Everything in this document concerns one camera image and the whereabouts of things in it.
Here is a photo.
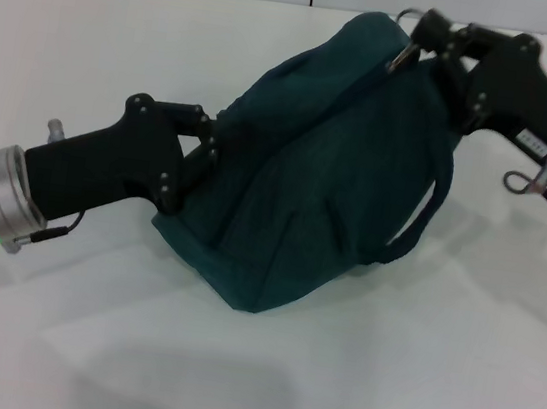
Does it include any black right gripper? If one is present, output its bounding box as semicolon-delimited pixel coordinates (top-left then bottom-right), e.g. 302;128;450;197
395;4;547;185

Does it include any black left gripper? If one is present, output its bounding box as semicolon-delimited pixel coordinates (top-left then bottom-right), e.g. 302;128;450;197
16;78;226;243

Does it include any metal zipper pull ring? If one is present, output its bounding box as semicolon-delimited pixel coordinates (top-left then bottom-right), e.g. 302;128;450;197
384;1;430;77

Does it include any dark teal lunch bag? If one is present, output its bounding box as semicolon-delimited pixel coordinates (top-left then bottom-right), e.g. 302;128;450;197
139;0;476;339

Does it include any grey left gripper cable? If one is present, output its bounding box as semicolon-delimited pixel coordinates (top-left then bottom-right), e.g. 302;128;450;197
9;202;86;262

